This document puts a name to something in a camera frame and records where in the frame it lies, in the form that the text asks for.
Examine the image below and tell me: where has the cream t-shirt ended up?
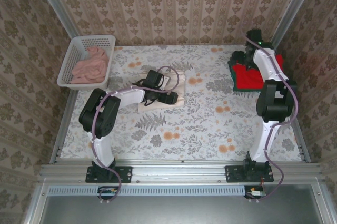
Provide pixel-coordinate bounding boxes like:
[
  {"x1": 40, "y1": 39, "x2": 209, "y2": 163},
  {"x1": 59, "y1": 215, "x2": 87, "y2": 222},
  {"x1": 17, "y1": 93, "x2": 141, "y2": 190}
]
[{"x1": 137, "y1": 69, "x2": 187, "y2": 113}]

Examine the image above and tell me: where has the red t-shirt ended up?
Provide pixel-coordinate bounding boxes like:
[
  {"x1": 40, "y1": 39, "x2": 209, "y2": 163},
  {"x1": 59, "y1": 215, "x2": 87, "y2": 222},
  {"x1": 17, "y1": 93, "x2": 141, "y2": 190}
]
[{"x1": 231, "y1": 54, "x2": 286, "y2": 92}]

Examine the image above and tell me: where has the green folded t-shirt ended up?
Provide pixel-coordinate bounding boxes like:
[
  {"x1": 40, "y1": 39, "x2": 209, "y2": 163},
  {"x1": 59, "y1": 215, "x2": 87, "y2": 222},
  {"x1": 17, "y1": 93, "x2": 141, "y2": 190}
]
[{"x1": 227, "y1": 55, "x2": 264, "y2": 93}]

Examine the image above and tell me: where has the floral tablecloth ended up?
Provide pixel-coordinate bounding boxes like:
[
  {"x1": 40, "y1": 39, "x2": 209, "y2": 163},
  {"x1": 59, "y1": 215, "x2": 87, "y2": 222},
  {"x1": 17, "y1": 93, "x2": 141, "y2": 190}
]
[{"x1": 59, "y1": 44, "x2": 302, "y2": 161}]

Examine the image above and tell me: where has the pink t-shirt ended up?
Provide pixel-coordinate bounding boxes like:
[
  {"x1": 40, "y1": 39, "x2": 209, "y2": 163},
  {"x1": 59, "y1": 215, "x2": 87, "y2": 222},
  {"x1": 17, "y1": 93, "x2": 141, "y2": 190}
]
[{"x1": 71, "y1": 46, "x2": 110, "y2": 84}]

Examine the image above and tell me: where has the white plastic basket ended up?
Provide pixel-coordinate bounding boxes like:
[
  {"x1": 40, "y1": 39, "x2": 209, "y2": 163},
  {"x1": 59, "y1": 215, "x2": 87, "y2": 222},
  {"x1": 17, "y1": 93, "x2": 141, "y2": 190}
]
[{"x1": 57, "y1": 35, "x2": 116, "y2": 91}]

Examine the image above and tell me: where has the grey metal panel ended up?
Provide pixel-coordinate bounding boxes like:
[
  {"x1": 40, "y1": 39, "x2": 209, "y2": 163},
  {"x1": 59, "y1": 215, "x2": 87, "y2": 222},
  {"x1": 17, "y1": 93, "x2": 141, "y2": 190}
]
[{"x1": 25, "y1": 194, "x2": 331, "y2": 224}]

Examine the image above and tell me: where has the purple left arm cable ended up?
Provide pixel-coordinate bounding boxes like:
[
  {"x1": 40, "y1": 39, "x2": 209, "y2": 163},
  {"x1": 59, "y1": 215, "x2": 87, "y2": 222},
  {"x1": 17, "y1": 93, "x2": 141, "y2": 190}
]
[{"x1": 91, "y1": 65, "x2": 183, "y2": 205}]

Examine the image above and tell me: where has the aluminium corner post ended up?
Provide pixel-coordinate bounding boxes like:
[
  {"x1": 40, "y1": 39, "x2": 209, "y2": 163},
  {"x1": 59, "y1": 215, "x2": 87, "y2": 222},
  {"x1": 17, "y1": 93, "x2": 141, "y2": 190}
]
[
  {"x1": 29, "y1": 0, "x2": 81, "y2": 42},
  {"x1": 269, "y1": 0, "x2": 322, "y2": 50}
]

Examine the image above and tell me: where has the aluminium front rail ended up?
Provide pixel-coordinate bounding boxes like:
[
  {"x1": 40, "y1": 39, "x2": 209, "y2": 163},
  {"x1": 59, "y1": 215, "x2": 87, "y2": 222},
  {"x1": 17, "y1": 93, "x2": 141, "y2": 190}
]
[{"x1": 38, "y1": 159, "x2": 324, "y2": 184}]

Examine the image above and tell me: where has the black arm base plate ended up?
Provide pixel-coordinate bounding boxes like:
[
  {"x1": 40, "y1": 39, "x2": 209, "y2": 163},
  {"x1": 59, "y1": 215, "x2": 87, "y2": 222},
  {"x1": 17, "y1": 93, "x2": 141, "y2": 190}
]
[
  {"x1": 85, "y1": 165, "x2": 132, "y2": 184},
  {"x1": 225, "y1": 165, "x2": 274, "y2": 184}
]

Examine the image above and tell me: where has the grey slotted cable duct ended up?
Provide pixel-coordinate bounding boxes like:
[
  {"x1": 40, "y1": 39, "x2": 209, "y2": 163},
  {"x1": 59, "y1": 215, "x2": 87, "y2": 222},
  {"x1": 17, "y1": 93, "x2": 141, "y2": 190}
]
[{"x1": 48, "y1": 184, "x2": 251, "y2": 197}]

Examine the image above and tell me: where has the aluminium side rail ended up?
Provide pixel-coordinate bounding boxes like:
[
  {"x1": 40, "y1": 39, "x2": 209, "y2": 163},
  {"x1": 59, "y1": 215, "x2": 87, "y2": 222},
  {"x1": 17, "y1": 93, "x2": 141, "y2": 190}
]
[
  {"x1": 284, "y1": 88, "x2": 311, "y2": 163},
  {"x1": 49, "y1": 86, "x2": 78, "y2": 165}
]

